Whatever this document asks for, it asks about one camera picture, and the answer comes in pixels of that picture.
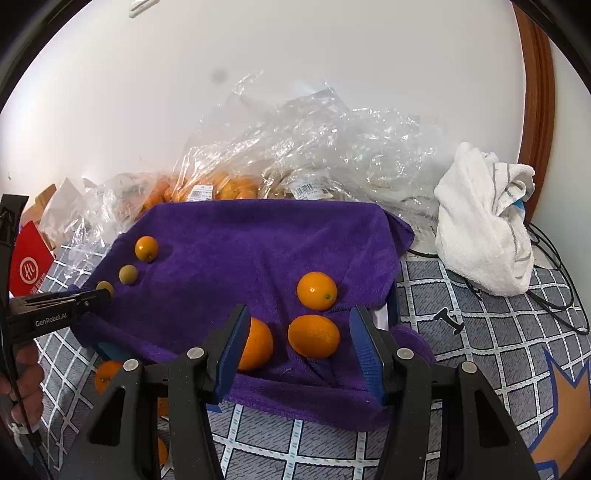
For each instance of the small crumpled clear plastic bag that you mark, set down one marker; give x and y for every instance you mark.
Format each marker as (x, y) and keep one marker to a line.
(124, 194)

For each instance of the light blue box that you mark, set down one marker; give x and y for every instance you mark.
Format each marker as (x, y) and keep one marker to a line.
(519, 206)

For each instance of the white wall switch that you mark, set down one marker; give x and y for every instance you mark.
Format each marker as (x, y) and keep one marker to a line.
(137, 7)

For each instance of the person's left hand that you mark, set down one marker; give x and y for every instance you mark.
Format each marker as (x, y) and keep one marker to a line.
(27, 383)

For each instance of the brown paper bag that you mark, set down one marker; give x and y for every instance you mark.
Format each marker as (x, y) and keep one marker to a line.
(41, 198)

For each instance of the clear bag with beige contents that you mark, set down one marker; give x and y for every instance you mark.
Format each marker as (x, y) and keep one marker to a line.
(300, 184)

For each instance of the green kumquat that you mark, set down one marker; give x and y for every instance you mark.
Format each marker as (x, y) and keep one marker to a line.
(106, 285)
(128, 274)

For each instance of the checked bed sheet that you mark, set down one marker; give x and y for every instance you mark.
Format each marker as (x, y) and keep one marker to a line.
(485, 369)

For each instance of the white plastic bag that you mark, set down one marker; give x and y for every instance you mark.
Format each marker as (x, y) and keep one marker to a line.
(64, 207)

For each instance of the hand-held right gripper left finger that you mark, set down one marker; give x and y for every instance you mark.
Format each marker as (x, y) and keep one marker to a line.
(231, 355)

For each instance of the purple towel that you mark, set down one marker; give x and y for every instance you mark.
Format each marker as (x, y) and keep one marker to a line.
(231, 258)

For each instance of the red paper bag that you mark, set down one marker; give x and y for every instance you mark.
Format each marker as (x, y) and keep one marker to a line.
(30, 263)

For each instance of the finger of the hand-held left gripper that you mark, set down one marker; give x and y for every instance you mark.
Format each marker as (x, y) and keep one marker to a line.
(87, 302)
(76, 290)

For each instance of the large crumpled clear plastic bag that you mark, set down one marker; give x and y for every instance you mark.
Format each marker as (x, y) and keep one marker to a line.
(346, 138)

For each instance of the clear bag of oranges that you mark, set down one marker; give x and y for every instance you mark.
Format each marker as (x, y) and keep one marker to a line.
(231, 187)

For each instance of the white cloth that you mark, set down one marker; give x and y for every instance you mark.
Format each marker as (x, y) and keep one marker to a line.
(475, 230)

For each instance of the brown wooden door frame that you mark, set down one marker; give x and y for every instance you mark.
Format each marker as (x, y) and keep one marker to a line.
(538, 115)

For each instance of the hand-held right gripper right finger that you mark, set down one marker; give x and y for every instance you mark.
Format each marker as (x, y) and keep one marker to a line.
(369, 355)

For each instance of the small orange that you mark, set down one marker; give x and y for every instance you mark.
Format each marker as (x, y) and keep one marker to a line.
(147, 249)

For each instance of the small black clip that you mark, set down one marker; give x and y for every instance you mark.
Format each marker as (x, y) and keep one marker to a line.
(445, 317)

